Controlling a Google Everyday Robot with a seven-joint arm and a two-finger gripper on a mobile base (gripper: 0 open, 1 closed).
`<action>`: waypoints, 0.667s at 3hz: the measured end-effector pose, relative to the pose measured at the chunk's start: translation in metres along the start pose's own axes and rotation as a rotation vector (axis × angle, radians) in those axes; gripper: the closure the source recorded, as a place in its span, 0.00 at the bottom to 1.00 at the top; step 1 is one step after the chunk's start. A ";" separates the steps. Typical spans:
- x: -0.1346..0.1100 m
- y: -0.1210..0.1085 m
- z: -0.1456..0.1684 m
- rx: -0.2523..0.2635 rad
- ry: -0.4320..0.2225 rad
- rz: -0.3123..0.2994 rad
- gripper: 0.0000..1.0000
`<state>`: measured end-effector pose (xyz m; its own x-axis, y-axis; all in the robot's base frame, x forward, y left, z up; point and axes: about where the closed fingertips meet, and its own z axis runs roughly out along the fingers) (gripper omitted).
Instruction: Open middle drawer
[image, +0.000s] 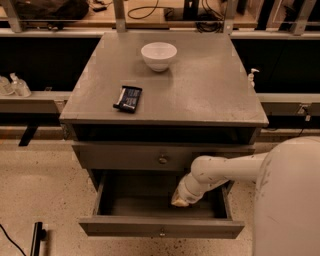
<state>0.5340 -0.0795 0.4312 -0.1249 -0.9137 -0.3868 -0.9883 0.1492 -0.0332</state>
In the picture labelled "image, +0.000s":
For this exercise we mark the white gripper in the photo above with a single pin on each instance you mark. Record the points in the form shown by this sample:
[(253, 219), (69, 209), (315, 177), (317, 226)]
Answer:
[(184, 193)]

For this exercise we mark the white pump bottle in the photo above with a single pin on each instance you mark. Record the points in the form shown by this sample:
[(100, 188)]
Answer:
[(251, 76)]

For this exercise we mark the grey drawer cabinet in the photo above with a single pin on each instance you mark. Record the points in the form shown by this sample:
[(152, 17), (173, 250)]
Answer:
[(202, 98)]

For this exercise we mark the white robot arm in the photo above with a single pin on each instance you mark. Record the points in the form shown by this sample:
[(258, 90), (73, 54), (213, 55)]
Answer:
[(287, 194)]

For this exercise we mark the clear sanitizer bottle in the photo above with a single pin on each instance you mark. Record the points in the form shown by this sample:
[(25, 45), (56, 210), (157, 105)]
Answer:
[(20, 86)]

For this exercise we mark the black stand lower left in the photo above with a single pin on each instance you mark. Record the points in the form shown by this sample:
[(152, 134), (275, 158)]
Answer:
[(39, 235)]

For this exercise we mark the clear bottle at edge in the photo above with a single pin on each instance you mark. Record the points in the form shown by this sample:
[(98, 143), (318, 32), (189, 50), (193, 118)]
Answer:
[(5, 86)]

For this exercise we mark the white bowl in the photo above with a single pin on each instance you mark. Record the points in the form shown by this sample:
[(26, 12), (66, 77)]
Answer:
[(158, 55)]

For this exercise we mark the black bracket left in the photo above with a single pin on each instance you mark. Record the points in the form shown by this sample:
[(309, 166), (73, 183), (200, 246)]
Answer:
[(28, 135)]

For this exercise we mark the grey drawer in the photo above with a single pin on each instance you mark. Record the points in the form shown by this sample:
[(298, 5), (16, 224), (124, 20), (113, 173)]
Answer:
[(150, 156), (138, 204)]

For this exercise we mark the black bag on shelf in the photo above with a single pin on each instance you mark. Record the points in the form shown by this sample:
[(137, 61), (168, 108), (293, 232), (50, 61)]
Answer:
[(51, 9)]

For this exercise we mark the grey top drawer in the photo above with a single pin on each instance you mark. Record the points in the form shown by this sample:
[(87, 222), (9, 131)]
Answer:
[(150, 156)]

